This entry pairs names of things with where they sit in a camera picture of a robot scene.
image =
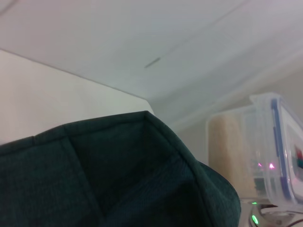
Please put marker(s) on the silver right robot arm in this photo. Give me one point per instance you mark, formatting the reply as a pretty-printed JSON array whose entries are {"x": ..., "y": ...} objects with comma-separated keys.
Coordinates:
[{"x": 267, "y": 216}]

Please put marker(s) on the clear container with blue seal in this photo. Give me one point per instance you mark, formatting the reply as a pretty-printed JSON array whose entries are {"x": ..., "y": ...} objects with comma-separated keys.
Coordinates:
[{"x": 279, "y": 142}]

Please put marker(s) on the dark teal insulated lunch bag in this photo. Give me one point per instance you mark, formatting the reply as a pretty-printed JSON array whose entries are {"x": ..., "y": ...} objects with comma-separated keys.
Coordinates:
[{"x": 94, "y": 177}]

